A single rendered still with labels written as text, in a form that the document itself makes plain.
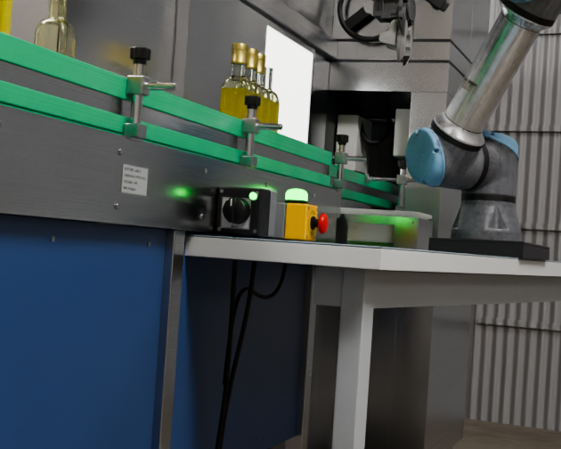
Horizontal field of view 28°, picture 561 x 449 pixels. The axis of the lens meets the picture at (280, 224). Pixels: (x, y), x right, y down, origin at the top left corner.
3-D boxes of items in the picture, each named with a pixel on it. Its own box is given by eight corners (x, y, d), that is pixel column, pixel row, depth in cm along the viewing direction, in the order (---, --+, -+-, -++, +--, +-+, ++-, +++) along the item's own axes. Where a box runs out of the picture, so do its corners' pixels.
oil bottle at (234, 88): (223, 177, 240) (231, 77, 240) (248, 178, 238) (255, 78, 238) (214, 175, 234) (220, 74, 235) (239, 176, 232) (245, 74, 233)
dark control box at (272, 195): (231, 237, 196) (235, 189, 196) (274, 240, 193) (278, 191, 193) (214, 235, 188) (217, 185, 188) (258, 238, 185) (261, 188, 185)
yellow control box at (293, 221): (282, 241, 222) (285, 204, 222) (318, 243, 219) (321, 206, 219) (271, 240, 215) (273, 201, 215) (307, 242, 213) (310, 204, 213)
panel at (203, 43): (297, 165, 325) (305, 49, 326) (307, 166, 324) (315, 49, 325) (168, 127, 240) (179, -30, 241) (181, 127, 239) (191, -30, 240)
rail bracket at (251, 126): (245, 169, 205) (249, 97, 205) (282, 171, 203) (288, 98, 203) (237, 167, 201) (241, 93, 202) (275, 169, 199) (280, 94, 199)
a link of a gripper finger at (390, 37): (378, 61, 249) (383, 22, 251) (403, 61, 247) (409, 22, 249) (375, 55, 246) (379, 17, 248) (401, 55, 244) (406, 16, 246)
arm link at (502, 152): (528, 198, 239) (532, 135, 239) (483, 191, 231) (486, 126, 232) (488, 200, 249) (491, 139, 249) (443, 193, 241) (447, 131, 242)
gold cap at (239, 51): (234, 66, 239) (235, 45, 239) (249, 66, 237) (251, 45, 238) (228, 63, 235) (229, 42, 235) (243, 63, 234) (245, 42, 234)
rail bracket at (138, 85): (132, 142, 162) (138, 50, 162) (178, 143, 159) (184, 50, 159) (119, 139, 158) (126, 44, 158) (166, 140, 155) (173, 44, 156)
